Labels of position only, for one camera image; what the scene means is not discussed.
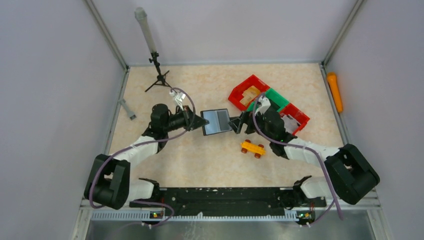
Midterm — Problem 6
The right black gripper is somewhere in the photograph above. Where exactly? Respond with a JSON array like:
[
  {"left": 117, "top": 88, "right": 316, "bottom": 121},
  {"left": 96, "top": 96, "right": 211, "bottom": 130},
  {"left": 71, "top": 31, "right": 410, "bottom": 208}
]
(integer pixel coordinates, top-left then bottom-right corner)
[{"left": 228, "top": 107, "right": 274, "bottom": 142}]

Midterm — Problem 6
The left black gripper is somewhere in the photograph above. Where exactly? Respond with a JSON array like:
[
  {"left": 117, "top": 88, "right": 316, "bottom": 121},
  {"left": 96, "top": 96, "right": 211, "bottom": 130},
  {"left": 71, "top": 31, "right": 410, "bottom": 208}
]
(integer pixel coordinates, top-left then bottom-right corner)
[{"left": 163, "top": 105, "right": 209, "bottom": 132}]

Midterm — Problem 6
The black leather card holder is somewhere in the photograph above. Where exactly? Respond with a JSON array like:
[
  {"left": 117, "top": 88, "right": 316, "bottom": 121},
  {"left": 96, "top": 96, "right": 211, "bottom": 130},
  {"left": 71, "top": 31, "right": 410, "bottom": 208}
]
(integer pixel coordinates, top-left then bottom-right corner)
[{"left": 200, "top": 108, "right": 232, "bottom": 136}]

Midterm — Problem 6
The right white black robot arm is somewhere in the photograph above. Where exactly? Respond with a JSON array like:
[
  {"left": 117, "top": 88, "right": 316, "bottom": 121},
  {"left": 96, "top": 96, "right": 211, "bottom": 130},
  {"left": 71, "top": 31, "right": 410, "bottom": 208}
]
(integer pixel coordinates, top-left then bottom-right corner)
[{"left": 229, "top": 108, "right": 381, "bottom": 206}]

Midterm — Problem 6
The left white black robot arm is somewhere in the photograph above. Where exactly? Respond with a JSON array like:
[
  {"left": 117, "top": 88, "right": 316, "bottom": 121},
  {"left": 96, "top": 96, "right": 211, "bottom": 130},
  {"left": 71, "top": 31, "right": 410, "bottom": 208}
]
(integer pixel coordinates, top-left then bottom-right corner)
[{"left": 84, "top": 103, "right": 209, "bottom": 210}]

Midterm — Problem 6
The red bin with wooden blocks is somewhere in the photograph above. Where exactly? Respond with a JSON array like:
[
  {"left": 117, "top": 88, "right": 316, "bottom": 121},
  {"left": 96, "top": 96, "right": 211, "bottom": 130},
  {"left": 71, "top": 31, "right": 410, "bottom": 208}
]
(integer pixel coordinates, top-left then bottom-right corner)
[{"left": 227, "top": 74, "right": 270, "bottom": 111}]

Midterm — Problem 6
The yellow toy brick car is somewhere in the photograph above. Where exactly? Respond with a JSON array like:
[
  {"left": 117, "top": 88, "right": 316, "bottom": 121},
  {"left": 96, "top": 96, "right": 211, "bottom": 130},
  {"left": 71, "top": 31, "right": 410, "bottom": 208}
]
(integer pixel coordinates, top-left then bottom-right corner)
[{"left": 240, "top": 139, "right": 266, "bottom": 159}]

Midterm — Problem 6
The green plastic bin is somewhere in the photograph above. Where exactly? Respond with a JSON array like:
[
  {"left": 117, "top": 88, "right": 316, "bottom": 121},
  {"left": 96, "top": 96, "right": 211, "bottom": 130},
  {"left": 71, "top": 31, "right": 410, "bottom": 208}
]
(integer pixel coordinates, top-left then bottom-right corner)
[{"left": 244, "top": 86, "right": 290, "bottom": 112}]

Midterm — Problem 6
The red bin with plastic bags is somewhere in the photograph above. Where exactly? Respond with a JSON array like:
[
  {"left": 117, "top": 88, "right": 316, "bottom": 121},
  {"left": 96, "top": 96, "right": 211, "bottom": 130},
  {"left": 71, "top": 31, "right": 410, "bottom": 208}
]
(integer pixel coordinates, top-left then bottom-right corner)
[{"left": 279, "top": 103, "right": 310, "bottom": 136}]

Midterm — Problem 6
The small grey tool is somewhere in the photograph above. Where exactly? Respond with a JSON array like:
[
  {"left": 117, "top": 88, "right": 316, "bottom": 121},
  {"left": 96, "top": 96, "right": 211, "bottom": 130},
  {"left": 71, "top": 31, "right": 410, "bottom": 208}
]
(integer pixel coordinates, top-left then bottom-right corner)
[{"left": 118, "top": 98, "right": 137, "bottom": 121}]

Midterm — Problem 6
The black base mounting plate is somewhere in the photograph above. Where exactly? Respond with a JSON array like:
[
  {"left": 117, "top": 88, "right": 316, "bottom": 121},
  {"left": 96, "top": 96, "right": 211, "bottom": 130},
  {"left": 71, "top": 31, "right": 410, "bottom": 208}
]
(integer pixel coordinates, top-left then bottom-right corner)
[{"left": 129, "top": 187, "right": 327, "bottom": 217}]

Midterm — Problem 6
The orange flashlight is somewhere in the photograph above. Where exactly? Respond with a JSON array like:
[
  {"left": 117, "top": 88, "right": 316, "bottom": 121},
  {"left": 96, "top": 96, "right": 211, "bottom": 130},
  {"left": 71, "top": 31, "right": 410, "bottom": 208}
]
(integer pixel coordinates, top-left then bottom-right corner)
[{"left": 326, "top": 72, "right": 343, "bottom": 113}]

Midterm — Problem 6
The black tripod with grey tube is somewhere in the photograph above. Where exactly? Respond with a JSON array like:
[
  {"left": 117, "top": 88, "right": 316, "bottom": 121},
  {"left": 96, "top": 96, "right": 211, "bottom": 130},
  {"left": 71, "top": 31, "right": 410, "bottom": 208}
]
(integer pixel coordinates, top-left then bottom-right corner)
[{"left": 134, "top": 7, "right": 171, "bottom": 92}]

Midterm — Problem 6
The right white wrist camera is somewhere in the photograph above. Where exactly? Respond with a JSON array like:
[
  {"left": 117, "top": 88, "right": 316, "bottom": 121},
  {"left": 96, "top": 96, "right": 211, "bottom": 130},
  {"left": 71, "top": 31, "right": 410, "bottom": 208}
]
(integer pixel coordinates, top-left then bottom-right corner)
[{"left": 253, "top": 95, "right": 271, "bottom": 115}]

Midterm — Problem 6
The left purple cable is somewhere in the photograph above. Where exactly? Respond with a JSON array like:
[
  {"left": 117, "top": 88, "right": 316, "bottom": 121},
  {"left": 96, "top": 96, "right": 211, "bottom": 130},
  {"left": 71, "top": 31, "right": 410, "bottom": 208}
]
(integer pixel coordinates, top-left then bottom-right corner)
[{"left": 88, "top": 87, "right": 197, "bottom": 229}]

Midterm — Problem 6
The purple cable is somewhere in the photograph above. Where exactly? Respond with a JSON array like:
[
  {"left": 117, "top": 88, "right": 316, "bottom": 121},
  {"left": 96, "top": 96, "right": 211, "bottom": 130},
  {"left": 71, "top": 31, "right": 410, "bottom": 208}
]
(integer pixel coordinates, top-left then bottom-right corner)
[
  {"left": 88, "top": 87, "right": 197, "bottom": 229},
  {"left": 251, "top": 92, "right": 345, "bottom": 228}
]

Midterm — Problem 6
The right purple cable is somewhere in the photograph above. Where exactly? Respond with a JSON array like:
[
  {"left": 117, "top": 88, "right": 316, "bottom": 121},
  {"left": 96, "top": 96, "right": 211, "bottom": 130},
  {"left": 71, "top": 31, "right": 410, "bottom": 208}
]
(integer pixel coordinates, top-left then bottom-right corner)
[{"left": 251, "top": 92, "right": 345, "bottom": 228}]

